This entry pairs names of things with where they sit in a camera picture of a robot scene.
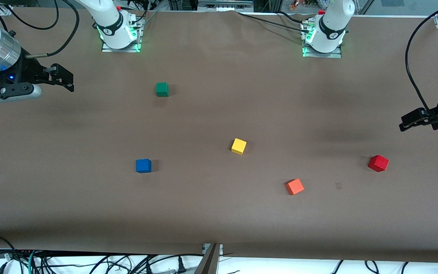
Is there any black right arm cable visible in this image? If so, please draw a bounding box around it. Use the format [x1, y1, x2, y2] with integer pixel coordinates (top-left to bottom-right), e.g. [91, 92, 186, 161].
[0, 0, 80, 58]

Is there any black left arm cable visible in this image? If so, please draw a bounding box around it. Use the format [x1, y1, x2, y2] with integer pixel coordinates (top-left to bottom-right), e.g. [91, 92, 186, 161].
[405, 0, 438, 113]

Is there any brown table cover sheet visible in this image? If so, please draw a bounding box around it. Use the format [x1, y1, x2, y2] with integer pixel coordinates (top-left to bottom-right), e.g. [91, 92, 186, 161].
[0, 8, 438, 264]

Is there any aluminium frame bar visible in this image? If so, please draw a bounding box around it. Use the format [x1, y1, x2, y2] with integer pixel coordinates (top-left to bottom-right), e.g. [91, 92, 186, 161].
[198, 0, 254, 11]

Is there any yellow wooden block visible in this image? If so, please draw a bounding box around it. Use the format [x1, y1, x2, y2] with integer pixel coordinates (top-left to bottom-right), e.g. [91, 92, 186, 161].
[231, 138, 247, 156]

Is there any red wooden block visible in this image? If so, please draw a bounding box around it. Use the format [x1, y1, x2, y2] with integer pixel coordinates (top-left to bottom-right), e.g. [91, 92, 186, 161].
[368, 155, 389, 172]

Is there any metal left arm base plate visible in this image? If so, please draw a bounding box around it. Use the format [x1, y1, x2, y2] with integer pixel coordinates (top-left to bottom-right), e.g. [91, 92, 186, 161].
[302, 19, 343, 59]

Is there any metal table support beam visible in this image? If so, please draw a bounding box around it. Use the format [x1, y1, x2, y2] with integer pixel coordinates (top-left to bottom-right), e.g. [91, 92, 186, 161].
[194, 244, 224, 274]

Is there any orange wooden block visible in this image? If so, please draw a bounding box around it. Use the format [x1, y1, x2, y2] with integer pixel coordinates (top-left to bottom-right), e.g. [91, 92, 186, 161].
[286, 178, 305, 196]

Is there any black cable on table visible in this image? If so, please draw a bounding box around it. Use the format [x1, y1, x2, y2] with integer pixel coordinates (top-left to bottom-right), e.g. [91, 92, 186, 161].
[236, 11, 311, 35]

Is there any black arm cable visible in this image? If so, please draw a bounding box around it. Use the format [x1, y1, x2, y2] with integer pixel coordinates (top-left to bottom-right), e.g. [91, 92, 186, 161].
[405, 0, 438, 113]
[0, 0, 80, 58]

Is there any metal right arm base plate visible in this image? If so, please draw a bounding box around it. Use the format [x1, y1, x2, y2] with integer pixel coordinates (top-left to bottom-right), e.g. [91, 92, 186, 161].
[101, 15, 143, 53]

